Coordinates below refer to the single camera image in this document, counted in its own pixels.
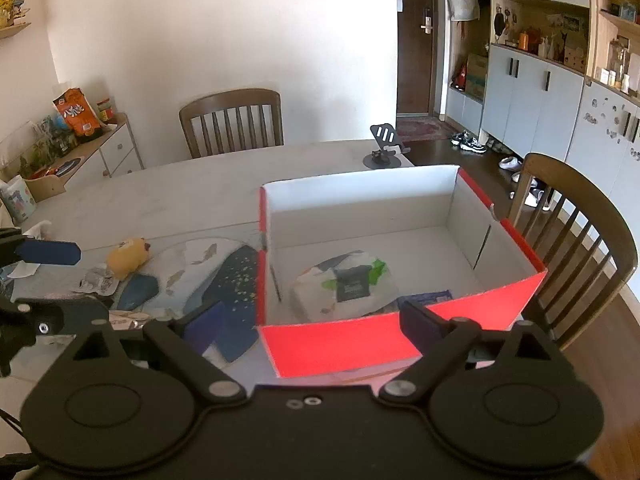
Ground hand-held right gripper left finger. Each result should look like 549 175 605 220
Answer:
47 302 247 402

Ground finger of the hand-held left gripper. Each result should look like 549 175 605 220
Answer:
0 227 82 267
0 296 110 376

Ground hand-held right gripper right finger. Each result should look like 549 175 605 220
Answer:
380 302 576 403

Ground round tan bread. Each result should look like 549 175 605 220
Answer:
107 237 152 281

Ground red cardboard box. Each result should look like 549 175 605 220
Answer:
257 164 548 380

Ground white marble desktop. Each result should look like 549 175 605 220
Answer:
0 139 418 480

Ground blue packet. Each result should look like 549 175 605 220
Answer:
397 290 453 312

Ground round printed placemat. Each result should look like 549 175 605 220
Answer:
116 237 266 363

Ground white snack packets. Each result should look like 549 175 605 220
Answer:
71 265 121 295

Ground white printed tissue pack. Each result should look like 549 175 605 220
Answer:
0 175 37 224

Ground white wipes pack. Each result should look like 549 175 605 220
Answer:
292 250 398 323

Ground white sideboard cabinet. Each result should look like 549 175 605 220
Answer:
25 112 146 204

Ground orange snack bag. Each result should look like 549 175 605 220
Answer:
52 87 104 142

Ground black phone stand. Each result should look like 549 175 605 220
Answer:
362 122 412 170

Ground pair of dark sneakers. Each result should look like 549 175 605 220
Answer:
451 131 488 154

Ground patterned rug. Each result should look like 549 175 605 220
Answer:
397 117 462 142

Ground brown wooden chair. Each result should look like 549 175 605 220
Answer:
179 89 284 160
509 152 640 352

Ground brown cardboard box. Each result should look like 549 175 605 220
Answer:
465 54 489 101

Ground brown door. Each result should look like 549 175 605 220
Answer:
396 0 442 116

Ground white hanging bag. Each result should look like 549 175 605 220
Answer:
446 0 481 22

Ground wooden wall shelf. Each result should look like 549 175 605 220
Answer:
0 0 32 41

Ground white wall cabinet unit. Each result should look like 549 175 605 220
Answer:
444 0 640 221

